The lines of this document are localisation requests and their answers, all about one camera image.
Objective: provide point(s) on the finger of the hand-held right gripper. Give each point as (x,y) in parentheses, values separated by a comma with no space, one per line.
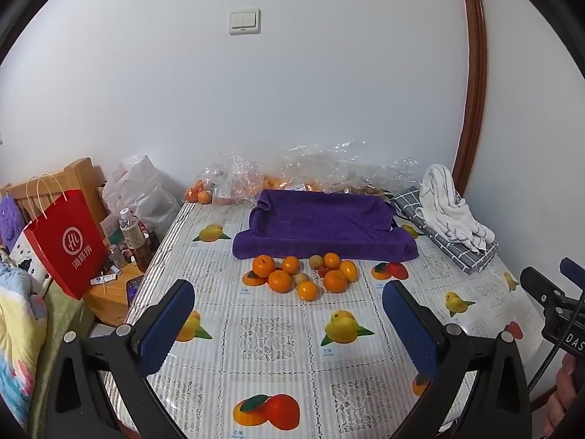
(544,288)
(573,270)

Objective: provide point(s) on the small red fruit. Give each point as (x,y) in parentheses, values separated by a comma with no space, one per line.
(323,271)

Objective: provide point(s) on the bagged oranges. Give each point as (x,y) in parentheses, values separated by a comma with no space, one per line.
(199,193)

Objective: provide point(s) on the colourful blanket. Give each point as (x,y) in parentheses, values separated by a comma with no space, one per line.
(18,329)

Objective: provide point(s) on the dark phone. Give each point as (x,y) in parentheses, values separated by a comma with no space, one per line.
(134,289)

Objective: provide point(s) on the golden snack packets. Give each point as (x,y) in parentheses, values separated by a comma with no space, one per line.
(370,190)

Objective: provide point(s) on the small oval orange mandarin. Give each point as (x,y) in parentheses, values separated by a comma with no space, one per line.
(348,270)

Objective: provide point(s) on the purple towel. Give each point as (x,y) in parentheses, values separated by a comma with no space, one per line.
(320,224)

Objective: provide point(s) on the pale yellow round fruit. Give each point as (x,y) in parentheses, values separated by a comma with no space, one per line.
(301,279)
(315,261)

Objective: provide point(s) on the tea bottle with white label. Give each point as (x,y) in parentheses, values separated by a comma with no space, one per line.
(131,233)

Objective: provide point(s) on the purple fuzzy cloth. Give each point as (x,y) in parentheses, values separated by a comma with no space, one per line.
(11,219)

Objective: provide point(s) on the large orange mandarin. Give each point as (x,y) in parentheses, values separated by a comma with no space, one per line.
(279,281)
(335,280)
(263,266)

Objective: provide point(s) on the red paper bag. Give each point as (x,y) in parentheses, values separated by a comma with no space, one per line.
(68,247)

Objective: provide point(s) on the white light switch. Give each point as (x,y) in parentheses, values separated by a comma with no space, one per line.
(244,21)

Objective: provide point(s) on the white plastic bag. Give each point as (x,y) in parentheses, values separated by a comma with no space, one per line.
(146,192)

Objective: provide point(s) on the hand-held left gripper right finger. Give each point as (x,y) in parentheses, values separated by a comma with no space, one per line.
(411,329)

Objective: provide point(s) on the grey checked cloth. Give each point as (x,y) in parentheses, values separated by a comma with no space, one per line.
(470,258)

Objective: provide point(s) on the white striped towel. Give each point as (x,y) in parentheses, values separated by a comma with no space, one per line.
(443,206)

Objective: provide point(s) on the green bed sheet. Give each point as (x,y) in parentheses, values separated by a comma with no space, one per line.
(57,329)

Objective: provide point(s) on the small white tube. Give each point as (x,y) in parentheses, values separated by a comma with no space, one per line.
(105,278)

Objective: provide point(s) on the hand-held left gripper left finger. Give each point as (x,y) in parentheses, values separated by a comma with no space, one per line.
(167,324)

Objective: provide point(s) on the medium orange mandarin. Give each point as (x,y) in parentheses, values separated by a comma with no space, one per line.
(307,291)

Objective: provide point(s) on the large clear plastic bag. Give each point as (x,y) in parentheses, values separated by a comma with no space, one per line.
(338,164)

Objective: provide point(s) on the fruit print tablecloth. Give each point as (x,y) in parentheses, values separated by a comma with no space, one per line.
(274,329)

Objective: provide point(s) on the person's right hand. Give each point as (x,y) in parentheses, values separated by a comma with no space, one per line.
(566,393)

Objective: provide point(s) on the brown wooden door frame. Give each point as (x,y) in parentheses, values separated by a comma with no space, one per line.
(475,77)

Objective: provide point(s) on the wooden nightstand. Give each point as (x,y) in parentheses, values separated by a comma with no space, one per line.
(112,302)

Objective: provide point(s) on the small clear bottle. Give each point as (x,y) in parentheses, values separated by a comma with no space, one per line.
(115,256)

